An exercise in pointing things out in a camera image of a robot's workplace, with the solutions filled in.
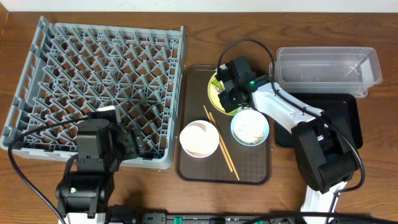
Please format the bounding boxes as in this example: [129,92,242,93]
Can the yellow green wrapper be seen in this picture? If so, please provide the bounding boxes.
[210,76,224,93]

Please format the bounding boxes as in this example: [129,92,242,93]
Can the light blue bowl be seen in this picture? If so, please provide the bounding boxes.
[230,110,270,146]

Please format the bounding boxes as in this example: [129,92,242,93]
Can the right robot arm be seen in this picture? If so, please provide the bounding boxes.
[216,56,364,214]

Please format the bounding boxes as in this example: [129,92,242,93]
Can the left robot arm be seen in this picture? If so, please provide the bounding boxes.
[56,106,146,223]

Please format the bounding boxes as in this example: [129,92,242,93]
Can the grey plastic dishwasher rack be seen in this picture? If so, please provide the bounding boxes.
[1,17,187,169]

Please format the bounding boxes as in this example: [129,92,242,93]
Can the black waste tray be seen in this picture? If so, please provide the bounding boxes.
[274,93,363,149]

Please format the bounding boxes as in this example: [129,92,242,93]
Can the clear plastic waste bin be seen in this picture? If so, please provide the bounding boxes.
[275,47,382,98]

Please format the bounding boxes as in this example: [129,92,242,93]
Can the yellow round plate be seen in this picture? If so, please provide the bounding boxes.
[207,72,245,116]

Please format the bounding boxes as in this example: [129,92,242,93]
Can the wooden chopstick left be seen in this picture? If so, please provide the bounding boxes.
[203,105,233,172]

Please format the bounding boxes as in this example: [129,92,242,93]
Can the wooden chopstick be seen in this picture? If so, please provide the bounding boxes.
[209,112,240,180]
[203,105,233,172]

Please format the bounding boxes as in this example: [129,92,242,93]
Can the wooden chopstick right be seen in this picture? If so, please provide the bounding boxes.
[209,112,240,180]

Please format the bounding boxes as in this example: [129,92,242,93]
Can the white bowl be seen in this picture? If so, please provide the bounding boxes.
[179,120,219,159]

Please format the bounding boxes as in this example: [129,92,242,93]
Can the brown plastic serving tray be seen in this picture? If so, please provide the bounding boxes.
[175,65,272,185]

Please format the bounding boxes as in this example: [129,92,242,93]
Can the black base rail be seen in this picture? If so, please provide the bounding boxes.
[104,205,393,224]

